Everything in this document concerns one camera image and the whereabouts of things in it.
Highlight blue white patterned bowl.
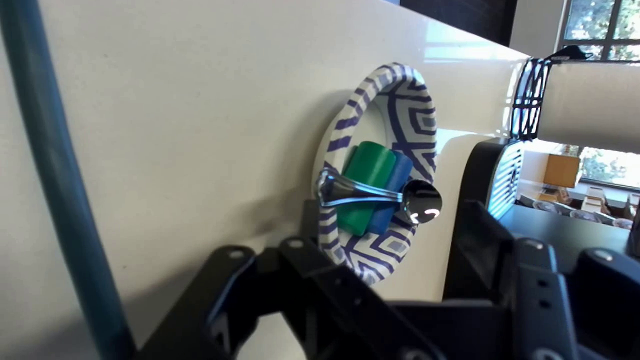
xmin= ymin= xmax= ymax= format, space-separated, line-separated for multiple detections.
xmin=312 ymin=60 xmax=440 ymax=288

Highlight silver spoon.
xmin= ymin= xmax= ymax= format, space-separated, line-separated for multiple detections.
xmin=319 ymin=175 xmax=444 ymax=228

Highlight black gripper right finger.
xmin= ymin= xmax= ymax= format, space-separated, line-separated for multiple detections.
xmin=503 ymin=239 xmax=640 ymax=360

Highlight dark power cable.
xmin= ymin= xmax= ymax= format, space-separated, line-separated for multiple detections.
xmin=0 ymin=0 xmax=139 ymax=360

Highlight white paper towel roll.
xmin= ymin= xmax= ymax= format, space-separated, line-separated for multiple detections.
xmin=537 ymin=60 xmax=640 ymax=155

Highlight window with frame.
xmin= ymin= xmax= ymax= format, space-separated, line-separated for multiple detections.
xmin=558 ymin=0 xmax=640 ymax=65

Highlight blue block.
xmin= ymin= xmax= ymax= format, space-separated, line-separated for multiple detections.
xmin=368 ymin=155 xmax=417 ymax=236

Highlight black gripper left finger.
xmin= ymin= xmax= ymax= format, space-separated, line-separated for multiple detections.
xmin=134 ymin=234 xmax=448 ymax=360

